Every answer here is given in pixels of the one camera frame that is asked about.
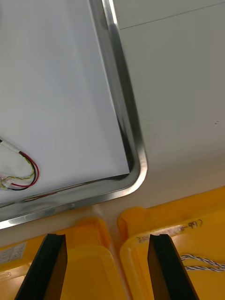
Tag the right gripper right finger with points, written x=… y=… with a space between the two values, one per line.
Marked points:
x=168 y=269

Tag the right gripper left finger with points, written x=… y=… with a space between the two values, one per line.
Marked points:
x=44 y=269

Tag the yellow-orange plastic bin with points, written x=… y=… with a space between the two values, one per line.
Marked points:
x=89 y=264
x=201 y=236

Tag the steel tray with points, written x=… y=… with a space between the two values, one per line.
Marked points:
x=126 y=98

